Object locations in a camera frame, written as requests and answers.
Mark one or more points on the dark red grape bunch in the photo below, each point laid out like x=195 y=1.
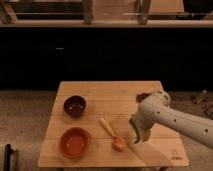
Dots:
x=141 y=97

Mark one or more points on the orange bowl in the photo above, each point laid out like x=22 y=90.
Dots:
x=74 y=142

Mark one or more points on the wooden table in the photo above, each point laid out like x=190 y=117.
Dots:
x=115 y=101

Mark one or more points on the wooden shelf frame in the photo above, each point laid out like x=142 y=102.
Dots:
x=106 y=13

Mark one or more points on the orange spoon with yellow handle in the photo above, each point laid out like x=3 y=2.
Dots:
x=118 y=143

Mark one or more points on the dark purple bowl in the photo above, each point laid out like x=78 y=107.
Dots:
x=75 y=106

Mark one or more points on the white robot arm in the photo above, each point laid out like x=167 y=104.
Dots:
x=155 y=108

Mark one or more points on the black object at floor left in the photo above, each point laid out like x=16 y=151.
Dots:
x=7 y=157

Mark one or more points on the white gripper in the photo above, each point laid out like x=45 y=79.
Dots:
x=144 y=124

